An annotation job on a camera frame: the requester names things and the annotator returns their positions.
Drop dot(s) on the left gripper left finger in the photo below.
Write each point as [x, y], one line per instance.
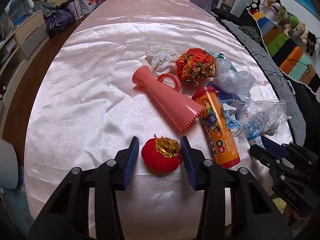
[65, 214]

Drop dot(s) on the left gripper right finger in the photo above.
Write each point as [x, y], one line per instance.
[254, 214]

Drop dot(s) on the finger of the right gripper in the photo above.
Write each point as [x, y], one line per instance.
[274, 148]
[265, 157]

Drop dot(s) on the clear plastic bag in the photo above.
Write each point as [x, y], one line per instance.
[262, 116]

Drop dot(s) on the orange candy tube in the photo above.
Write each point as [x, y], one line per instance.
[221, 139]

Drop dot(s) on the pink plastic horn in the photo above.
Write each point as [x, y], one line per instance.
[165, 90]

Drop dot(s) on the red plush lantern ornament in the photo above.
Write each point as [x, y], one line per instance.
[161, 155]

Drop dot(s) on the blue white torn wrapper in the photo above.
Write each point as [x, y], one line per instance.
[231, 110]

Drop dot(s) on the crumpled white plastic bag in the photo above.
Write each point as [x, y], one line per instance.
[231, 81]

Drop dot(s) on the colourful striped blanket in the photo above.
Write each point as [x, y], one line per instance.
[286, 54]

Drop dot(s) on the green white snack packet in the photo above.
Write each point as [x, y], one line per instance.
[220, 56]

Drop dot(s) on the red gold foil wrapper ball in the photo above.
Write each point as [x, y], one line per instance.
[194, 66]

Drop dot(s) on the green frog plush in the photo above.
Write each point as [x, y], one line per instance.
[290, 20]

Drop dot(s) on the black white cat plush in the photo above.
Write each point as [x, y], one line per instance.
[254, 6]

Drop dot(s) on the pink satin tablecloth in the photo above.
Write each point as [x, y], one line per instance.
[87, 109]

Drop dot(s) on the crumpled white tissue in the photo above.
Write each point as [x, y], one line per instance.
[162, 59]

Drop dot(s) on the beige tv cabinet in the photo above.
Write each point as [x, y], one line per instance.
[25, 41]

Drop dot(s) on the purple bag on floor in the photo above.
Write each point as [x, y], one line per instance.
[59, 22]

